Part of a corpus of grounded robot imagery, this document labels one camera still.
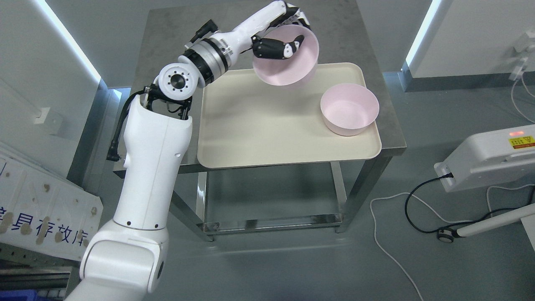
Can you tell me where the black power cable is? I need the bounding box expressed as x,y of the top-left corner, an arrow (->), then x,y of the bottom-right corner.
403,173 -> 535,234

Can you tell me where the pink bowl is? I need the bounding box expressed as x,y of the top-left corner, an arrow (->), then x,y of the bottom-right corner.
320,83 -> 380,137
252,25 -> 319,88

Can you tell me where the cream plastic tray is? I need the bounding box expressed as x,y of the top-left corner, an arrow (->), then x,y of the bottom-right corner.
197,63 -> 382,169

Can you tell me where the white signboard with blue text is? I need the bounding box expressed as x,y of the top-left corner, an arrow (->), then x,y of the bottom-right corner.
0,148 -> 103,262

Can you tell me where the white stand leg with caster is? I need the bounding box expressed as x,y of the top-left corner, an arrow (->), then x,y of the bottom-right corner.
436,204 -> 535,247

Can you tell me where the white wall socket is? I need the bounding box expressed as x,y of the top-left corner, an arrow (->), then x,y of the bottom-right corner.
33,107 -> 64,135

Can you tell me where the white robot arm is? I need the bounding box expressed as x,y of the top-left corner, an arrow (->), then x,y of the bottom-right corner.
66,32 -> 251,301

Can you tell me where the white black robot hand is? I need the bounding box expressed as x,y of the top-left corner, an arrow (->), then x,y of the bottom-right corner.
225,0 -> 310,60

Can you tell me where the white wall plug adapter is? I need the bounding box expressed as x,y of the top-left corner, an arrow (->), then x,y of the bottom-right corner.
508,31 -> 535,81

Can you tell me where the white floor cable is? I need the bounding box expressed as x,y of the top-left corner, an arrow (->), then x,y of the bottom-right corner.
369,192 -> 473,301

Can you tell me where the white machine with warning label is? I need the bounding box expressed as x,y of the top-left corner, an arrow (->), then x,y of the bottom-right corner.
433,125 -> 535,192

